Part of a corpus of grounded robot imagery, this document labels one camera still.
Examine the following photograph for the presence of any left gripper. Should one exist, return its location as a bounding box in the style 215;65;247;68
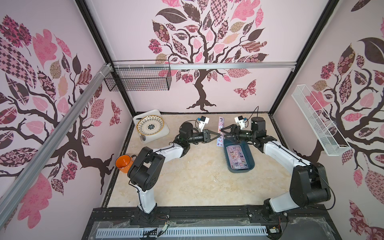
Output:
185;128;219;144

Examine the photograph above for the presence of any pink sticker sheet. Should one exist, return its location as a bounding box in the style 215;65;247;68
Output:
217;117;225;147
226;145;249;170

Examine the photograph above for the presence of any teal plastic storage box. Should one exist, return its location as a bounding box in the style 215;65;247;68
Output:
224;139;255;174

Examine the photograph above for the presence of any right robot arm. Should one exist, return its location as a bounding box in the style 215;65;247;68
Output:
221;117;335;218

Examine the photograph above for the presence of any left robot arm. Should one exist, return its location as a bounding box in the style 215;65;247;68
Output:
127;122;221;215

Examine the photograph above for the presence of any patterned ceramic plate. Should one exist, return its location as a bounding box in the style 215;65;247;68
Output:
137;115;165;136

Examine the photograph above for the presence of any orange mug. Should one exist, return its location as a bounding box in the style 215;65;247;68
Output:
115;155;137;174

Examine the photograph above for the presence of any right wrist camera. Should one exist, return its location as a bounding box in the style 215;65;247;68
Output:
235;116;248;130

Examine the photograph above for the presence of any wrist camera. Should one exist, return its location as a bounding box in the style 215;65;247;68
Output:
235;116;248;130
197;116;210;132

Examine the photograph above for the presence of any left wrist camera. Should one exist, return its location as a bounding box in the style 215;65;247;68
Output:
197;116;210;132

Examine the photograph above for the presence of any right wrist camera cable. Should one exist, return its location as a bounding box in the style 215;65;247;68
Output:
244;105;260;121

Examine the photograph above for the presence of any white slotted cable duct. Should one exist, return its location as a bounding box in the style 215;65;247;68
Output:
95;226;268;239

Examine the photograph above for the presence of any white wire basket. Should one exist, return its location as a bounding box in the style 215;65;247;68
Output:
292;85;352;156

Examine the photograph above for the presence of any black wire basket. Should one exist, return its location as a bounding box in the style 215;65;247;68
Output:
104;60;172;92

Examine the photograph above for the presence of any aluminium rail back wall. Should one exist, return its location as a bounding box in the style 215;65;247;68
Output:
114;62;297;70

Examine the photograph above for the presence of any aluminium rail wall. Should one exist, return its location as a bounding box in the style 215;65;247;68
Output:
114;62;297;70
1;63;113;228

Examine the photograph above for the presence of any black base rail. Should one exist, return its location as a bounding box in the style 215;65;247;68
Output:
82;206;341;240

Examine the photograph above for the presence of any aluminium rail left wall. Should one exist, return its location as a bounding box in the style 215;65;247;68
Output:
1;63;113;228

